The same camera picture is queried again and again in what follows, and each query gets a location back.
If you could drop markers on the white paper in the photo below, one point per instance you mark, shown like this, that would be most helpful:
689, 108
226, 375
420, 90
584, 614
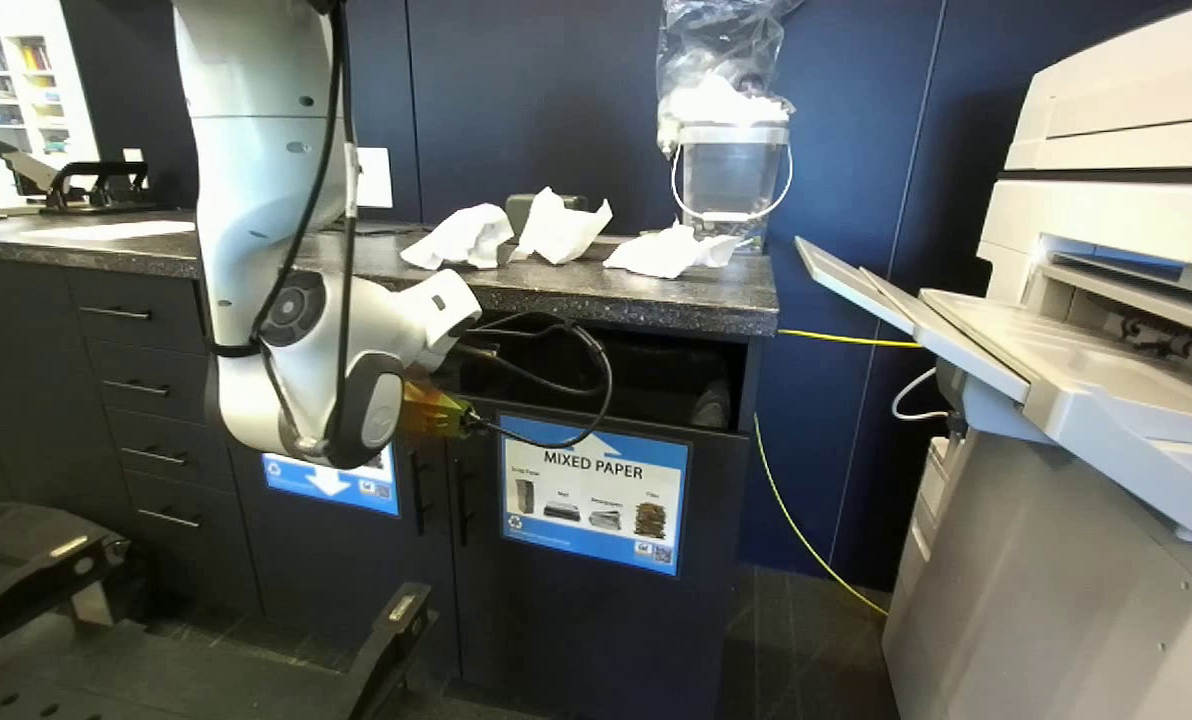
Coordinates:
561, 228
463, 242
669, 254

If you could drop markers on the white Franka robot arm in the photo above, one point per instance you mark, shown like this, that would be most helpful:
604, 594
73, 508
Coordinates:
251, 133

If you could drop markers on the black bin liner bag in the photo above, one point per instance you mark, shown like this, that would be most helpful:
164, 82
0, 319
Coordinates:
661, 381

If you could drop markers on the black bin cabinet door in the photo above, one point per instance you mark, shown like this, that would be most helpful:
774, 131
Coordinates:
582, 643
340, 585

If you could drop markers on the blue label with up arrow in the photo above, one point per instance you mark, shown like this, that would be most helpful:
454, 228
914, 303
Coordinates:
592, 503

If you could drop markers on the dark grey adapter box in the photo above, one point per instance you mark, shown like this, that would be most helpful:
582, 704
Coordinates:
523, 205

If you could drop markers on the clear plastic bucket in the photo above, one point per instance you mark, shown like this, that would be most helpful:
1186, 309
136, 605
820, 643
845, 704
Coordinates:
730, 182

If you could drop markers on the blue label with down arrow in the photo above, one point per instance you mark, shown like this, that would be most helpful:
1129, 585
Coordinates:
359, 485

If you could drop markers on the white paper wad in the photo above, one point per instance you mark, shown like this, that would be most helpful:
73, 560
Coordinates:
719, 107

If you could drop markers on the large white outlet plate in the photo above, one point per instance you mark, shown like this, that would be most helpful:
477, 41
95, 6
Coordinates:
378, 182

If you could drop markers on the clear plastic bag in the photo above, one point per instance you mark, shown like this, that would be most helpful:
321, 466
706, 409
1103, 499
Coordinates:
723, 41

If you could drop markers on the grey printer side tray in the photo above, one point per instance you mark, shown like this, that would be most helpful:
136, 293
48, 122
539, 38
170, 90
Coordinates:
1021, 362

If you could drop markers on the black hole punch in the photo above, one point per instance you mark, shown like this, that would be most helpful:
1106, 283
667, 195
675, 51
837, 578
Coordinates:
97, 182

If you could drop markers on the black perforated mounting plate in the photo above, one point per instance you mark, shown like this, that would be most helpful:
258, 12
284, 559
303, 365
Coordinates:
159, 680

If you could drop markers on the large white office printer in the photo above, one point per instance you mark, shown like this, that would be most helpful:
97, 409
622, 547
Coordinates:
1089, 600

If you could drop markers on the dark cabinet unit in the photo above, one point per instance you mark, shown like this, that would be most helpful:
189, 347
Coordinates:
38, 424

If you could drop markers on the grey paper trimmer lever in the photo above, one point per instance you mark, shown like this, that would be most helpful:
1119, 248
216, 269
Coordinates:
8, 162

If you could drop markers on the white shelf unit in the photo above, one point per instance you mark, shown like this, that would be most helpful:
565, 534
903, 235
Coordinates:
23, 82

